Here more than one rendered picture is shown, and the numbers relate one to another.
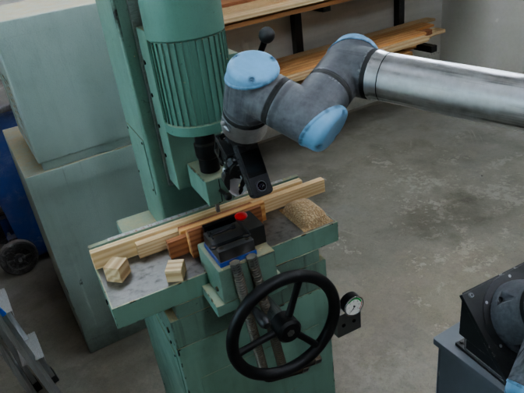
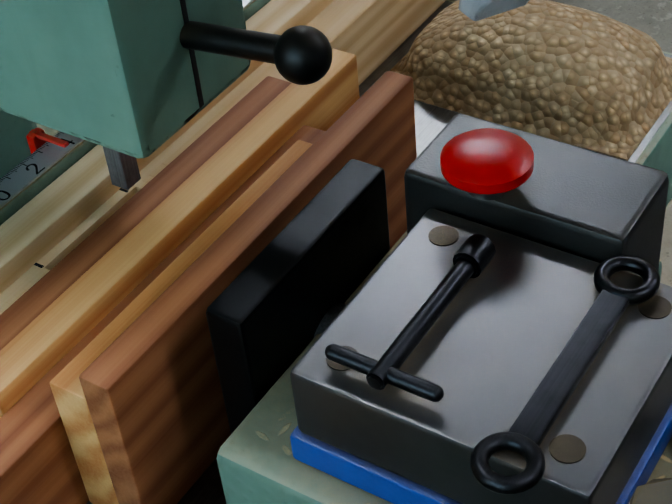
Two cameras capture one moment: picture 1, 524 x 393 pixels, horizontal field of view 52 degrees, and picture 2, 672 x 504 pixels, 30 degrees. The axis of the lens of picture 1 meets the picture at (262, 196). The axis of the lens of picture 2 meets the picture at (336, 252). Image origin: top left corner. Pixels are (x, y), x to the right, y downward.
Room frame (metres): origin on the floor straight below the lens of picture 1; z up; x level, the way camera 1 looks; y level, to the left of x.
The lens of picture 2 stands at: (0.82, 0.26, 1.27)
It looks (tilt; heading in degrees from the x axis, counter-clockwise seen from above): 41 degrees down; 330
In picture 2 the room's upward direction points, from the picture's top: 6 degrees counter-clockwise
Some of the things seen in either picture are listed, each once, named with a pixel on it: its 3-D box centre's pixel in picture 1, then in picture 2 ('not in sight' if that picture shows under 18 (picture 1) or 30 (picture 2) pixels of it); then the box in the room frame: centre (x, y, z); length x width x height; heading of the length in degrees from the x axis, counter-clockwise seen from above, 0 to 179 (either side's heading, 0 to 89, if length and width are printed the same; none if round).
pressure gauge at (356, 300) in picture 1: (350, 305); not in sight; (1.13, -0.20, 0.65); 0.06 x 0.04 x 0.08; 113
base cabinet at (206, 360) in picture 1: (231, 348); not in sight; (1.33, 0.17, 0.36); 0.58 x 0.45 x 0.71; 23
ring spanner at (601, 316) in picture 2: (230, 240); (571, 364); (1.00, 0.08, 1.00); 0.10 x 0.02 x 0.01; 113
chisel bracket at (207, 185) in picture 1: (211, 182); (52, 8); (1.24, 0.13, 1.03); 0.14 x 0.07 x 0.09; 23
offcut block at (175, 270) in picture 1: (175, 270); not in sight; (1.03, 0.22, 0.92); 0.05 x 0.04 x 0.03; 174
